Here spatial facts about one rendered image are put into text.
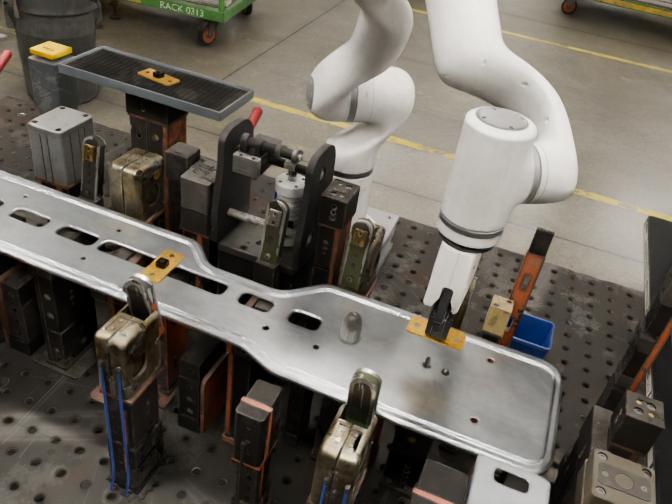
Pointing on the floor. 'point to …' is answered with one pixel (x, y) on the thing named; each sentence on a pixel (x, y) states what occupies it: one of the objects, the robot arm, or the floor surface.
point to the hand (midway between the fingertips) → (440, 320)
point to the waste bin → (55, 31)
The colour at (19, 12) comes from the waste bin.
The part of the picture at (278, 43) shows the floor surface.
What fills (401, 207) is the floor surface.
